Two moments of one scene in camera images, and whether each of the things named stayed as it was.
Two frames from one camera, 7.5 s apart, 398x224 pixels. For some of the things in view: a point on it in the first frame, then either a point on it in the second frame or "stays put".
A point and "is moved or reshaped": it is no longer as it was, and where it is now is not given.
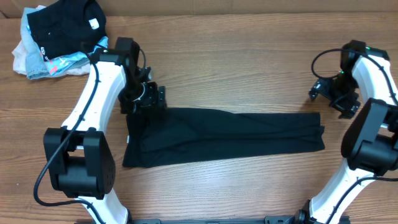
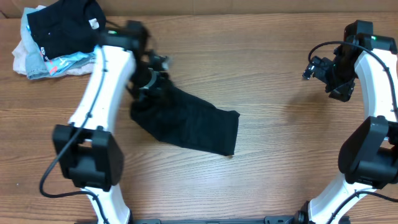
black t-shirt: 165,135 is moved or reshaped
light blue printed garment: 58,65 stays put
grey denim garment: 36,68 stays put
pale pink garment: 20,66 stays put
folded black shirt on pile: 60,28 stays put
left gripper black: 160,98 to 144,90
